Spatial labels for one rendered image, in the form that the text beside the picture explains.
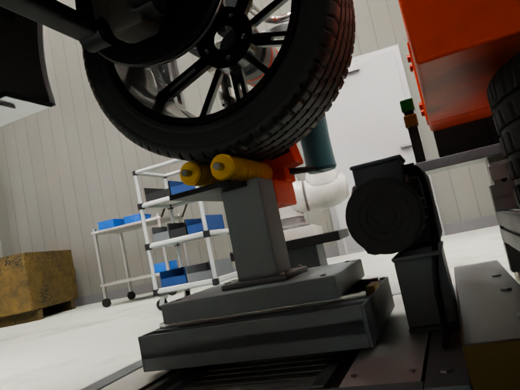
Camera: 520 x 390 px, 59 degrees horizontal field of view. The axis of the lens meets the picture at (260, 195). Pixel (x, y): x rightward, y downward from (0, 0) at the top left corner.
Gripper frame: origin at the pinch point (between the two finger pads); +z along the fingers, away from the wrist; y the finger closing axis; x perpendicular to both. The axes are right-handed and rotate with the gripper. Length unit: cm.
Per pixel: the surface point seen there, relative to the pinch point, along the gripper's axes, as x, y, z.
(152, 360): -72, 5, 59
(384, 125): 49, -15, -384
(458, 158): -40, -65, -1
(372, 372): -75, -43, 68
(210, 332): -67, -10, 59
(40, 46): 7, 23, 58
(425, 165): -40, -56, -1
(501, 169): -46, -74, 13
